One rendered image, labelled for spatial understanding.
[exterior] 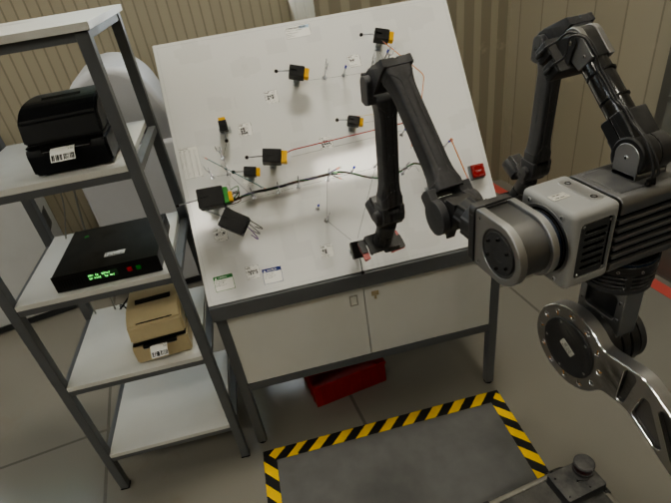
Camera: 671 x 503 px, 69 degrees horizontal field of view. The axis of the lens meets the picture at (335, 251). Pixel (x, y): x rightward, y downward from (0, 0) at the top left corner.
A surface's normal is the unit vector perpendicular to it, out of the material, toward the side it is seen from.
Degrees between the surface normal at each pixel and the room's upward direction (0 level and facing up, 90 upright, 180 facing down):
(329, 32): 53
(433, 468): 0
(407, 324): 90
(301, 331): 90
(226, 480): 0
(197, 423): 0
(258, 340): 90
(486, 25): 90
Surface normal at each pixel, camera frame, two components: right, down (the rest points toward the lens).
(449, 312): 0.20, 0.51
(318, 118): 0.08, -0.08
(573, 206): -0.13, -0.83
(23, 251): 0.41, 0.45
